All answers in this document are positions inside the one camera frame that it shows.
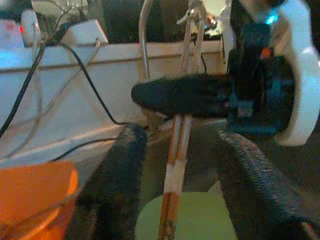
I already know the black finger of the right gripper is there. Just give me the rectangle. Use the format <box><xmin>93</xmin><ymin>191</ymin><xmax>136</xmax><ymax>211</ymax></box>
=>
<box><xmin>130</xmin><ymin>74</ymin><xmax>233</xmax><ymax>119</ymax></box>

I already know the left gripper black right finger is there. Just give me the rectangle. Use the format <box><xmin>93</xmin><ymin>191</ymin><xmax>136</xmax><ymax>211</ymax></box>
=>
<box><xmin>216</xmin><ymin>128</ymin><xmax>320</xmax><ymax>240</ymax></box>

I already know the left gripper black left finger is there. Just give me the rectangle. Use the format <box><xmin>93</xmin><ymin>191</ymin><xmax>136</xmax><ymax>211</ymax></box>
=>
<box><xmin>94</xmin><ymin>123</ymin><xmax>148</xmax><ymax>240</ymax></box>

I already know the orange white-banded chopstick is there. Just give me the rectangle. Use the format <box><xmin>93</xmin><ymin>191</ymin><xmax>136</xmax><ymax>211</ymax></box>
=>
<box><xmin>157</xmin><ymin>7</ymin><xmax>198</xmax><ymax>240</ymax></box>
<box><xmin>169</xmin><ymin>7</ymin><xmax>205</xmax><ymax>240</ymax></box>

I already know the stainless steel sink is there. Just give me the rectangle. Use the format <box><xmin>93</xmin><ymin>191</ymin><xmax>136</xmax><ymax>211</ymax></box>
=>
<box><xmin>79</xmin><ymin>117</ymin><xmax>320</xmax><ymax>240</ymax></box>

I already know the grey metal rod with base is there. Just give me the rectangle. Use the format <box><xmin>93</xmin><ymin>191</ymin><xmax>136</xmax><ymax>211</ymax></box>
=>
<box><xmin>138</xmin><ymin>0</ymin><xmax>166</xmax><ymax>132</ymax></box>

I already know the green plastic plate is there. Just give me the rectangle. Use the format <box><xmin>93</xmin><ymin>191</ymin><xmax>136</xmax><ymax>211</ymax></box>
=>
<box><xmin>134</xmin><ymin>191</ymin><xmax>238</xmax><ymax>240</ymax></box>

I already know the orange plastic bowl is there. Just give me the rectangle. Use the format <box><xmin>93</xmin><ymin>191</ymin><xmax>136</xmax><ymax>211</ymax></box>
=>
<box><xmin>0</xmin><ymin>159</ymin><xmax>81</xmax><ymax>240</ymax></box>

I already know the white power adapter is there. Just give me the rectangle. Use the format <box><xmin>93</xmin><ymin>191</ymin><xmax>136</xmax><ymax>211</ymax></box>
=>
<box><xmin>61</xmin><ymin>19</ymin><xmax>110</xmax><ymax>48</ymax></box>

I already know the white power strip red light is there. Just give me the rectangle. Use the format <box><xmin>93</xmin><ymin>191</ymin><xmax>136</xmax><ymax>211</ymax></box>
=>
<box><xmin>0</xmin><ymin>9</ymin><xmax>42</xmax><ymax>48</ymax></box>

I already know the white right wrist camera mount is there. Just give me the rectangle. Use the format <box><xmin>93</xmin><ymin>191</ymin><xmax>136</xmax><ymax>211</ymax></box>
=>
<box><xmin>221</xmin><ymin>0</ymin><xmax>320</xmax><ymax>147</ymax></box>

